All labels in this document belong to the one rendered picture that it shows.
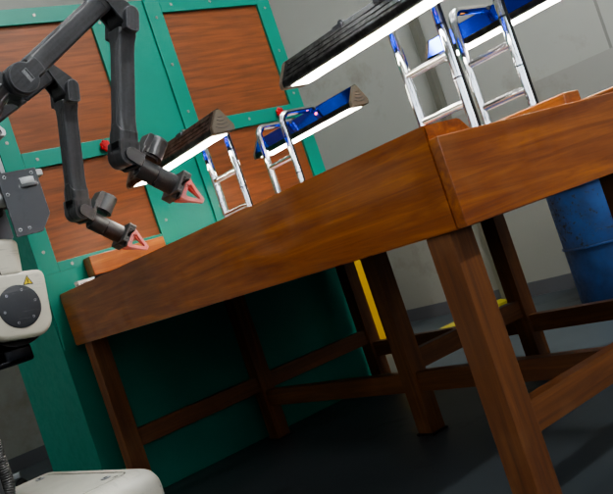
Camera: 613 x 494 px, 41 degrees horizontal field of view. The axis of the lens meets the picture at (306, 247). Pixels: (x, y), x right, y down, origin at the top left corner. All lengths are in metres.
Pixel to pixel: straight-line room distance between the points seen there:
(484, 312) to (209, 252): 0.80
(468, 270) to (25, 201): 1.14
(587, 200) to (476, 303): 2.19
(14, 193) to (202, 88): 1.48
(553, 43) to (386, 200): 3.06
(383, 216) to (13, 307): 0.97
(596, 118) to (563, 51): 2.71
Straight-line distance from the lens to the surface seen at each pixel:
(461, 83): 1.97
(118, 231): 2.65
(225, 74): 3.52
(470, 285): 1.44
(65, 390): 3.06
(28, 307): 2.09
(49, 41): 2.18
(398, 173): 1.47
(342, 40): 1.95
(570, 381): 1.63
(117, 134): 2.21
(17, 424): 5.00
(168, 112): 3.32
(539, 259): 4.71
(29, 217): 2.12
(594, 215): 3.60
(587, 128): 1.73
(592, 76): 4.39
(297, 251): 1.74
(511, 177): 1.51
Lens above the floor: 0.62
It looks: 1 degrees up
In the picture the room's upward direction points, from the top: 19 degrees counter-clockwise
